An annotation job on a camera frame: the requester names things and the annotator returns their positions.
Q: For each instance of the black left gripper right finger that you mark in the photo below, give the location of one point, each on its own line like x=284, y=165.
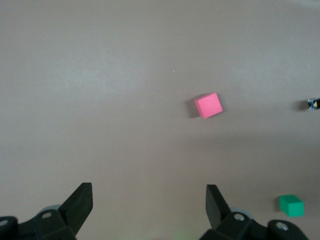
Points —
x=217, y=212

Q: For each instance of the green foam cube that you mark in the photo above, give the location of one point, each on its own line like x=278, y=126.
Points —
x=291, y=206

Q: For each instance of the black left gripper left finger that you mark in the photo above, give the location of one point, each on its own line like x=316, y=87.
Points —
x=77, y=210

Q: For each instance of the pink foam cube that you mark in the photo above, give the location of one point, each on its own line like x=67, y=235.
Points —
x=208, y=105

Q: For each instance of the brown table cover mat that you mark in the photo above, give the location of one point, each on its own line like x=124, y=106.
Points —
x=75, y=100

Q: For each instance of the orange capped push button switch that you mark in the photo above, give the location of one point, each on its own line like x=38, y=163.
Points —
x=314, y=104

